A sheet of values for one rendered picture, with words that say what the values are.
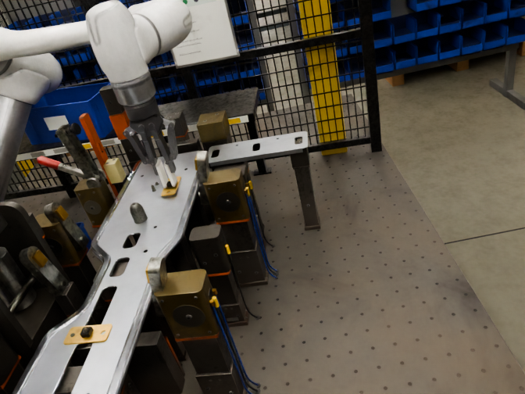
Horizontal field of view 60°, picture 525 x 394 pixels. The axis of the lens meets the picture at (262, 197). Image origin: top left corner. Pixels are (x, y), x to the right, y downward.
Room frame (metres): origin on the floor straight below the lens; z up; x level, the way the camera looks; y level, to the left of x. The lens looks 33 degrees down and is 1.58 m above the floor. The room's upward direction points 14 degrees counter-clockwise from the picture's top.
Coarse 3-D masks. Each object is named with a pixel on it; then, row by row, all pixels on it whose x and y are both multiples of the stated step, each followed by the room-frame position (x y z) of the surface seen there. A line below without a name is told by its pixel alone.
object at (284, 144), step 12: (300, 132) 1.18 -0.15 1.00; (228, 144) 1.22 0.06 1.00; (240, 144) 1.20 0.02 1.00; (252, 144) 1.18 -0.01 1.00; (264, 144) 1.16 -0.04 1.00; (276, 144) 1.14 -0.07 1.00; (288, 144) 1.12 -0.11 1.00; (300, 144) 1.11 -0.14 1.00; (228, 156) 1.14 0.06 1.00; (240, 156) 1.12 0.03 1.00; (252, 156) 1.11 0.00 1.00; (264, 156) 1.10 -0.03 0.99
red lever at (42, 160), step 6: (42, 156) 1.11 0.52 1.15; (42, 162) 1.09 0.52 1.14; (48, 162) 1.09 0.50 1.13; (54, 162) 1.10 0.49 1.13; (60, 162) 1.10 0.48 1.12; (54, 168) 1.09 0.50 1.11; (60, 168) 1.09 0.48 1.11; (66, 168) 1.09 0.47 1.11; (72, 168) 1.09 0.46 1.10; (78, 174) 1.08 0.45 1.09
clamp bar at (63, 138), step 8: (64, 128) 1.09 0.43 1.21; (72, 128) 1.07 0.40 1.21; (80, 128) 1.09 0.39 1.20; (56, 136) 1.09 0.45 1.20; (64, 136) 1.07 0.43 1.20; (72, 136) 1.10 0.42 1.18; (64, 144) 1.07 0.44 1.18; (72, 144) 1.07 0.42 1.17; (80, 144) 1.10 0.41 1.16; (72, 152) 1.07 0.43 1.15; (80, 152) 1.09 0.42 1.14; (80, 160) 1.07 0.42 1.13; (88, 160) 1.09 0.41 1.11; (80, 168) 1.07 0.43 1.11; (88, 168) 1.07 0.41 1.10; (96, 168) 1.09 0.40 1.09; (88, 176) 1.07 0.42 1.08
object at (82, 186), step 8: (80, 184) 1.09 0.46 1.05; (104, 184) 1.09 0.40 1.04; (80, 192) 1.06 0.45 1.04; (88, 192) 1.06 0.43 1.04; (96, 192) 1.05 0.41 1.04; (104, 192) 1.07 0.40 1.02; (80, 200) 1.06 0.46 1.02; (88, 200) 1.06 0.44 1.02; (96, 200) 1.06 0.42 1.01; (104, 200) 1.06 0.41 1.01; (112, 200) 1.09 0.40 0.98; (88, 208) 1.06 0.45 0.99; (96, 208) 1.06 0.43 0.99; (104, 208) 1.06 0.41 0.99; (88, 216) 1.07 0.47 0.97; (96, 216) 1.06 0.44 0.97; (104, 216) 1.06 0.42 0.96; (96, 224) 1.06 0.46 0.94; (128, 240) 1.10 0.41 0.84
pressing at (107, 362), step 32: (192, 160) 1.17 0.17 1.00; (128, 192) 1.08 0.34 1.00; (160, 192) 1.04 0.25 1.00; (192, 192) 1.00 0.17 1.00; (128, 224) 0.92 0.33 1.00; (160, 224) 0.89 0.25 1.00; (128, 256) 0.80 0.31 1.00; (160, 256) 0.77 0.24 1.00; (96, 288) 0.72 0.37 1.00; (128, 288) 0.69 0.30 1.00; (64, 320) 0.65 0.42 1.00; (128, 320) 0.61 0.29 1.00; (64, 352) 0.57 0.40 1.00; (96, 352) 0.55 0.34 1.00; (128, 352) 0.54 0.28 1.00; (32, 384) 0.52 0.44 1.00; (96, 384) 0.49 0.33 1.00
